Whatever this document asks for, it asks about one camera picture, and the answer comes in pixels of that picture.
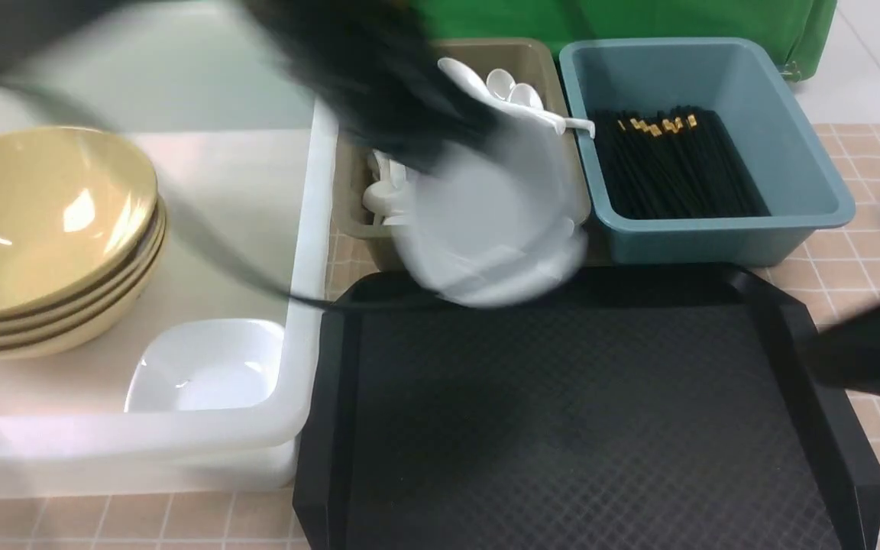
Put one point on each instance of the white square sauce dish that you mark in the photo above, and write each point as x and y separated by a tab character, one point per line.
493	221

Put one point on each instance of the yellow noodle bowl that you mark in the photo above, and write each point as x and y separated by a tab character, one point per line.
73	203

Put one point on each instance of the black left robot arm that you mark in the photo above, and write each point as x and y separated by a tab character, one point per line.
370	62

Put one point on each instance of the bottom stacked yellow bowl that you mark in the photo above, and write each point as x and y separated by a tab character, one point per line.
89	323

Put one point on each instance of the stacked yellow bowl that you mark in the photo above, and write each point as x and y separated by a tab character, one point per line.
72	304
22	338
89	323

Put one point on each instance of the top stacked yellow bowl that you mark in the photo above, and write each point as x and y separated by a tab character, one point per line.
72	304

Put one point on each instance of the middle stacked yellow bowl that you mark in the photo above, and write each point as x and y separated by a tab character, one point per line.
22	338

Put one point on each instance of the pile of white spoons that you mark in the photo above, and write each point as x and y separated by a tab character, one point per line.
500	90

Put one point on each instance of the olive plastic spoon bin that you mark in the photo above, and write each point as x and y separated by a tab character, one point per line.
528	60

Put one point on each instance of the large white plastic tub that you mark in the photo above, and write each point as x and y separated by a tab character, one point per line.
238	145

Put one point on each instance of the white dish inside tub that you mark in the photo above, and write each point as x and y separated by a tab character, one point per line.
223	363

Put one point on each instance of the black plastic serving tray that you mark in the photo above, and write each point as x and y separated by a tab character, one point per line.
636	407

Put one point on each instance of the bundle of black chopsticks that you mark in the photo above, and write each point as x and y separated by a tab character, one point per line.
680	164

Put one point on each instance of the teal plastic chopstick bin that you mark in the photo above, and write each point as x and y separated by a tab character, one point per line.
735	78

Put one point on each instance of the green cloth backdrop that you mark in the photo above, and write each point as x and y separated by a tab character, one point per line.
793	33

